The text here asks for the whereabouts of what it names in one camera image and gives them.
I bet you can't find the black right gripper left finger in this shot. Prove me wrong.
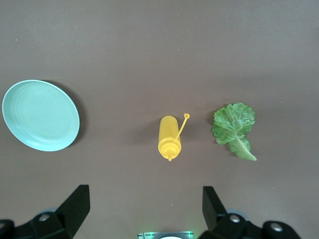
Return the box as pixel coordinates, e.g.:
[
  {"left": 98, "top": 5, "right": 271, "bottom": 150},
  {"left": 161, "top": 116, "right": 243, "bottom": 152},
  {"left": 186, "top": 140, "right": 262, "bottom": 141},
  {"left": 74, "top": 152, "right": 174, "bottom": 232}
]
[{"left": 0, "top": 184, "right": 90, "bottom": 239}]

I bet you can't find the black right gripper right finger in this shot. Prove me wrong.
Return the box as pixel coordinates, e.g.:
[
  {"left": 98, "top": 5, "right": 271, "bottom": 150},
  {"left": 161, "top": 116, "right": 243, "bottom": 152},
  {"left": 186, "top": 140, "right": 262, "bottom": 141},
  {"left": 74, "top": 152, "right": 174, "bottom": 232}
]
[{"left": 199, "top": 185, "right": 304, "bottom": 239}]

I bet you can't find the green lettuce leaf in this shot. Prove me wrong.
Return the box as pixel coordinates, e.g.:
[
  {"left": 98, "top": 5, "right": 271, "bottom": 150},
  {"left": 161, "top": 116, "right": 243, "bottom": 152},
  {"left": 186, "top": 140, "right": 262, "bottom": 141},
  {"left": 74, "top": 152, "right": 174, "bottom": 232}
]
[{"left": 211, "top": 103, "right": 257, "bottom": 161}]

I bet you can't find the yellow squeeze bottle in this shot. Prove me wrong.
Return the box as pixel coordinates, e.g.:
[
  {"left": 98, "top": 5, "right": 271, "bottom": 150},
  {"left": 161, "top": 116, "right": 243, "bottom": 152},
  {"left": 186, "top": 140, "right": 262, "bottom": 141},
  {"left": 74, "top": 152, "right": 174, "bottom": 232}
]
[{"left": 157, "top": 113, "right": 190, "bottom": 162}]

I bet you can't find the green plate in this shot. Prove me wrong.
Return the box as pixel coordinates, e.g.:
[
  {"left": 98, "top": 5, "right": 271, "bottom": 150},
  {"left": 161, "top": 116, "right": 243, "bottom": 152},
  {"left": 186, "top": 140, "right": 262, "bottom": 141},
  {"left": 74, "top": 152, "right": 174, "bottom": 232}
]
[{"left": 1, "top": 79, "right": 80, "bottom": 152}]

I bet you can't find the brown table cover sheet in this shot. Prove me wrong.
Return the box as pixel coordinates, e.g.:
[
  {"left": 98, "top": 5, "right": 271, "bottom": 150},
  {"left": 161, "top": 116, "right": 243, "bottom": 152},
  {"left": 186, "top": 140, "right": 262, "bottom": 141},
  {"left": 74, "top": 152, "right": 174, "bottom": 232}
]
[{"left": 0, "top": 0, "right": 319, "bottom": 239}]

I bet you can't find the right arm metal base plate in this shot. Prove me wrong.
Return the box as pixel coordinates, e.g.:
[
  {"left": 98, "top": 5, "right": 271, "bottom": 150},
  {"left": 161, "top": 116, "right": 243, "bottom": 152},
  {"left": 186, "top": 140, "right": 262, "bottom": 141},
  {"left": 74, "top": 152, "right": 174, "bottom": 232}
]
[{"left": 138, "top": 231, "right": 194, "bottom": 239}]

